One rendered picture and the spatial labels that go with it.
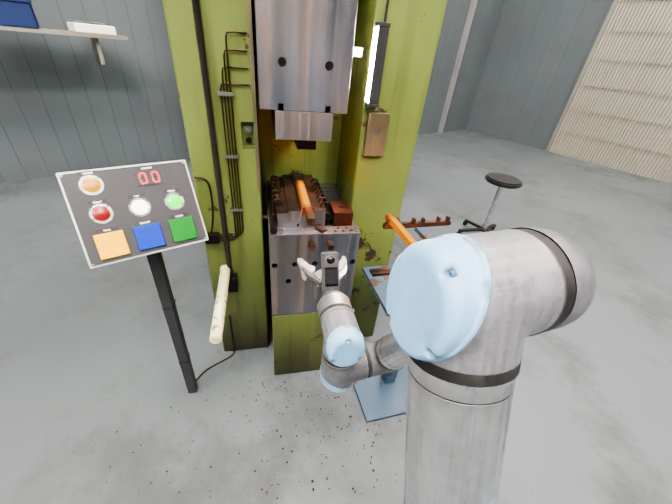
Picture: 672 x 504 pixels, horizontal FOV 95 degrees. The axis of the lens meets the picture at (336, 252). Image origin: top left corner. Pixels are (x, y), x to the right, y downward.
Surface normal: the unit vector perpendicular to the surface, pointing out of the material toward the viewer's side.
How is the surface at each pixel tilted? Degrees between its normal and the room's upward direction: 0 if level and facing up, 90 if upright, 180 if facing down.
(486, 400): 71
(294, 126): 90
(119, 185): 60
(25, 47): 90
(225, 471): 0
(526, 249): 15
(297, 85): 90
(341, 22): 90
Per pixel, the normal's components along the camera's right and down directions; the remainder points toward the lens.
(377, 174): 0.20, 0.56
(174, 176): 0.56, 0.00
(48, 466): 0.09, -0.83
